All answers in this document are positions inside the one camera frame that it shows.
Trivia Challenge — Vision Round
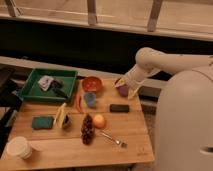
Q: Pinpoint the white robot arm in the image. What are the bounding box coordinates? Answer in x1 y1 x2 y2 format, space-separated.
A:
116 47 213 171

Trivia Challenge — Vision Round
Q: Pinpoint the grey crumpled cloth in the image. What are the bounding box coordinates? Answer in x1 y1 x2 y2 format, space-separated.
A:
38 75 54 91

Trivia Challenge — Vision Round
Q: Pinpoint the black rectangular block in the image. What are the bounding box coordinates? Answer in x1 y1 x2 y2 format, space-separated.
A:
110 104 129 113

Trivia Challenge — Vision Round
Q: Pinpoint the green sponge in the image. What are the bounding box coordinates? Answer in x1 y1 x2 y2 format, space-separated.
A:
32 116 54 130

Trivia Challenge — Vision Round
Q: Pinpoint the orange fruit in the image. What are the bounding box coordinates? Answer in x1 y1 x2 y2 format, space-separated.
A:
93 114 106 129

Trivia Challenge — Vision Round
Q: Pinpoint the black chair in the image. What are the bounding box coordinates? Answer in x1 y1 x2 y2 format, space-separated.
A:
0 67 22 157

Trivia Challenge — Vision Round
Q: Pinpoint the dark grape bunch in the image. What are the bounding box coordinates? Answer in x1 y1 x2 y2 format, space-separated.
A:
81 114 95 145

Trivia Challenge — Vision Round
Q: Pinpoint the green plastic tray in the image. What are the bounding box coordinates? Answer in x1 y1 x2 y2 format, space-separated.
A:
20 68 78 102

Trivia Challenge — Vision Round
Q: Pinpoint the blue small cup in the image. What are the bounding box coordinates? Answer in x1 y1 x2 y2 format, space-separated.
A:
84 92 96 107

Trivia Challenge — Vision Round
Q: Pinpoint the red chili pepper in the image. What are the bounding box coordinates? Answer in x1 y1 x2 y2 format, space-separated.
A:
75 93 83 113

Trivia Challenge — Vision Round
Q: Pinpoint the red bowl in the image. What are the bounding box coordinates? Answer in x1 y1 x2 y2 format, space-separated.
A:
82 76 102 92

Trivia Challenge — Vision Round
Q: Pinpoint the white paper cup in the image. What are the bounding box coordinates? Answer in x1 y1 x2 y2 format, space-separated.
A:
6 136 32 159

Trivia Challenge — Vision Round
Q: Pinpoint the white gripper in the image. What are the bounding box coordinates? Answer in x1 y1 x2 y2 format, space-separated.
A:
114 64 157 99

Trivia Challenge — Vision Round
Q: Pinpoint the purple cup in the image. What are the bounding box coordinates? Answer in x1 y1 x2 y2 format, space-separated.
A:
117 84 129 97

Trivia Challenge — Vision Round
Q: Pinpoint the black brush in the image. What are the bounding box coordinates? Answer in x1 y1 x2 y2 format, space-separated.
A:
51 80 68 99

